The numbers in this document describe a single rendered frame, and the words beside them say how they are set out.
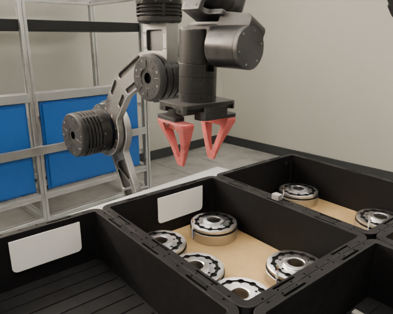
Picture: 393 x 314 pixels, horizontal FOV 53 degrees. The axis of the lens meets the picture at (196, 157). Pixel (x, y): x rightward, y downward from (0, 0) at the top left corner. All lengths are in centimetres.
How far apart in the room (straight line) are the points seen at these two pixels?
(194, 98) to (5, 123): 198
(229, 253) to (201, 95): 37
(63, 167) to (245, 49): 224
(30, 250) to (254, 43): 51
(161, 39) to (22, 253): 73
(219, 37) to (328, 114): 357
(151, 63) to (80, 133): 50
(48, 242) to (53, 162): 190
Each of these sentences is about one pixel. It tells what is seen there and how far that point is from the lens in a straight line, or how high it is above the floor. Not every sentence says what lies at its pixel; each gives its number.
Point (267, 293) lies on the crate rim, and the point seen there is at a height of 93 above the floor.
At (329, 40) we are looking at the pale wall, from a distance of 404.
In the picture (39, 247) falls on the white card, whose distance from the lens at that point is 76.
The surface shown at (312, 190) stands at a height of 86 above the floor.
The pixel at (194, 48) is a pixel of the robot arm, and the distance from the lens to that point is 57.
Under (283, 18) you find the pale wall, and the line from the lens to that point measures 431.
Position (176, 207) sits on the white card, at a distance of 89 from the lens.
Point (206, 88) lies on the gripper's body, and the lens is 58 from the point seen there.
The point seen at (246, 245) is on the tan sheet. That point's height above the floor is 83.
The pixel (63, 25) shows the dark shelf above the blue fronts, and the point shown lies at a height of 132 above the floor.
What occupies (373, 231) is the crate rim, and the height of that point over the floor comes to 93.
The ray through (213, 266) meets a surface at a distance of 72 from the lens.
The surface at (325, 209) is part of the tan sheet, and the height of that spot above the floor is 83.
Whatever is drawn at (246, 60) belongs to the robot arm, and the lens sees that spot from 53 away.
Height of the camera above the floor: 125
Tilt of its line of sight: 17 degrees down
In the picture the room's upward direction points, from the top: straight up
